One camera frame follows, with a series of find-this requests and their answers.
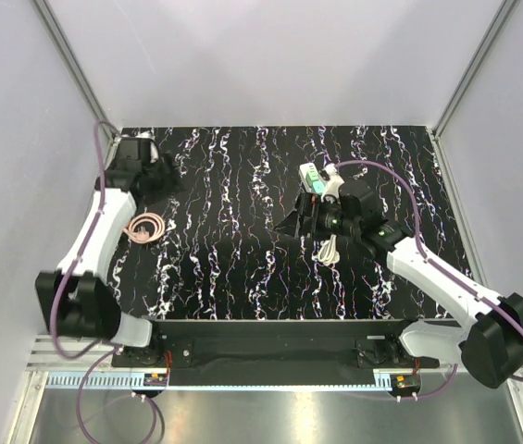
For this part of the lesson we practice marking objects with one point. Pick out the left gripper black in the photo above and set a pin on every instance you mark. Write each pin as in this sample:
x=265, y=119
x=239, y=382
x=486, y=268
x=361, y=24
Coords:
x=170, y=179

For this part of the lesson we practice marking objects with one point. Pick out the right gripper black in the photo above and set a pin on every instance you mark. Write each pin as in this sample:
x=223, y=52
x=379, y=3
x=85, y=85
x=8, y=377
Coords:
x=293, y=224

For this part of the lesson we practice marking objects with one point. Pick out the light teal charger cube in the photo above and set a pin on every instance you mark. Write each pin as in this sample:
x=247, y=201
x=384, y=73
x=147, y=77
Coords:
x=318, y=187

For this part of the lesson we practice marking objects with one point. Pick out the green usb charger plug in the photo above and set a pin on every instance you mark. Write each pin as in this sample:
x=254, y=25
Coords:
x=312, y=175

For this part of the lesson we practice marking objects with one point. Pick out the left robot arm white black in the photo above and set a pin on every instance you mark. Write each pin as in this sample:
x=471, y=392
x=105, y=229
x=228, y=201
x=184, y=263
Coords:
x=74, y=298

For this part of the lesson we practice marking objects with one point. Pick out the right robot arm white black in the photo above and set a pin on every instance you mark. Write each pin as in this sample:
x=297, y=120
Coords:
x=487, y=338

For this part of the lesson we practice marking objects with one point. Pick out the white power strip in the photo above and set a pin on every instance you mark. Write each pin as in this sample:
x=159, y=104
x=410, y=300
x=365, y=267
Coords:
x=302, y=174

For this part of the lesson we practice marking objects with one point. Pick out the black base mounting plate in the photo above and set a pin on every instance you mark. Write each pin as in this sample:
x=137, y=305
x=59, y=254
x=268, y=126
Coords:
x=272, y=355

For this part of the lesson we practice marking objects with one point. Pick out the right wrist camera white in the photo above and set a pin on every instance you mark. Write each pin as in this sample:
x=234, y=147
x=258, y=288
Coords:
x=332, y=183

